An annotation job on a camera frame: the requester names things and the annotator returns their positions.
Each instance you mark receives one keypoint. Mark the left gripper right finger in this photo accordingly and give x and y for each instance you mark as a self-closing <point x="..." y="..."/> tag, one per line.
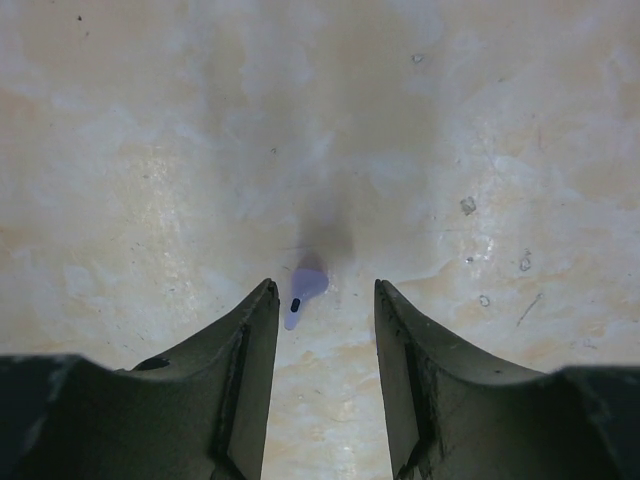
<point x="455" y="411"/>

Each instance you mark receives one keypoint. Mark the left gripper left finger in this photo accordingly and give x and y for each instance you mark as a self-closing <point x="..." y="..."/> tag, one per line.
<point x="198" y="410"/>

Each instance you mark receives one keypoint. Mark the purple earbud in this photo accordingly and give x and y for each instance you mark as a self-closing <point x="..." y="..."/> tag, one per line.
<point x="309" y="280"/>

